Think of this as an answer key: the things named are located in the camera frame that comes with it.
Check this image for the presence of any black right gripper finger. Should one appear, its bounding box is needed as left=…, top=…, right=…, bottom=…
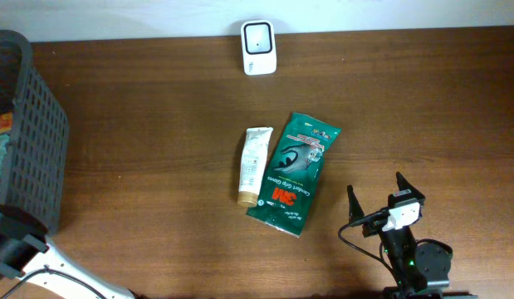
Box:
left=347, top=185, right=365, bottom=223
left=396, top=172, right=421, bottom=196

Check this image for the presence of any green 3M gloves package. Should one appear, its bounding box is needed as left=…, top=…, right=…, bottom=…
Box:
left=247, top=113, right=341, bottom=238

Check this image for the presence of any cream lotion tube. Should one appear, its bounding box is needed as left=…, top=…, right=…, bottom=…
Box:
left=237, top=127, right=273, bottom=208

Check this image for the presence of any orange tissue pack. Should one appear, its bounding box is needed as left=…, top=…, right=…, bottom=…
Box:
left=0, top=112, right=13, bottom=135

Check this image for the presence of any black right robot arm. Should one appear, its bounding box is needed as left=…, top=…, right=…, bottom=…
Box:
left=338, top=172, right=475, bottom=299

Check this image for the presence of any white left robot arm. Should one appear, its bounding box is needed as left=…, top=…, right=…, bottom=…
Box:
left=0, top=205, right=138, bottom=299

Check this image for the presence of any white barcode scanner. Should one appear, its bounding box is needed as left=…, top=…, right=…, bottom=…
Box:
left=240, top=20, right=277, bottom=76

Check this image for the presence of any dark grey plastic basket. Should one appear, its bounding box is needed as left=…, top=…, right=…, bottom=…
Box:
left=0, top=30, right=70, bottom=235

